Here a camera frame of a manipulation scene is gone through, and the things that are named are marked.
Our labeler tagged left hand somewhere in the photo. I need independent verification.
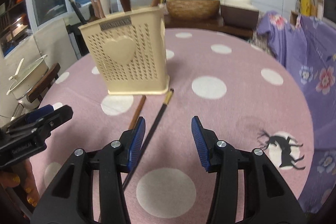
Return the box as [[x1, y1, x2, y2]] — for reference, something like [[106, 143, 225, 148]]
[[1, 159, 40, 223]]

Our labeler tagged white pot with lid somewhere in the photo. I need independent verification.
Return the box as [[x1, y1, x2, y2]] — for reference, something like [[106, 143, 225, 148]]
[[6, 55, 49, 101]]

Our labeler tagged wooden stool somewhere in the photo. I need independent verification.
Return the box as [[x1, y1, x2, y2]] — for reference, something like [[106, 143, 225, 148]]
[[26, 63, 60, 103]]

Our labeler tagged brown wooden chopstick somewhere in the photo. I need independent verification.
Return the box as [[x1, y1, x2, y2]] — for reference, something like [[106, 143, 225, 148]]
[[90, 0, 105, 19], [128, 95, 146, 130]]

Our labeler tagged pink polka dot tablecloth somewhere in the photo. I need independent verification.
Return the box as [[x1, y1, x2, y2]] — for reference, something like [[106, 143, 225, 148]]
[[31, 29, 314, 223]]

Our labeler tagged cream plastic utensil holder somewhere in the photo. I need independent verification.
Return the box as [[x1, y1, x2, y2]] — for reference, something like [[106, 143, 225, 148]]
[[79, 6, 170, 96]]

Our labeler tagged black gold-tipped chopstick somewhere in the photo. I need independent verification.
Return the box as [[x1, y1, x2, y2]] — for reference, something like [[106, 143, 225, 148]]
[[122, 88, 174, 191]]

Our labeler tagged purple floral cloth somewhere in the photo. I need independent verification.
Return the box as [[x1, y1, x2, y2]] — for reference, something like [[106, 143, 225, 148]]
[[257, 11, 335, 213]]

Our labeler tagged paper towel roll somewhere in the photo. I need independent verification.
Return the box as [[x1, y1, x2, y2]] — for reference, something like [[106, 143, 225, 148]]
[[100, 0, 111, 16]]

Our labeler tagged dark wooden counter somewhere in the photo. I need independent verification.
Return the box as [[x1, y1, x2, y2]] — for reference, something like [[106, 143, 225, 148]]
[[165, 15, 253, 39]]

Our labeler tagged cream and brown pot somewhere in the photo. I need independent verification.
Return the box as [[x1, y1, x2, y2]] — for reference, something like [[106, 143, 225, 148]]
[[220, 0, 259, 30]]

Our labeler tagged white microwave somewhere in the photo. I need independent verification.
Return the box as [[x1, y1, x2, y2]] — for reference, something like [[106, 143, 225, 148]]
[[322, 0, 336, 25]]

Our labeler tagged woven basket sink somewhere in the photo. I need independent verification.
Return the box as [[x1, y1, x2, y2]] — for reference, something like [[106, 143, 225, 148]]
[[166, 0, 221, 21]]

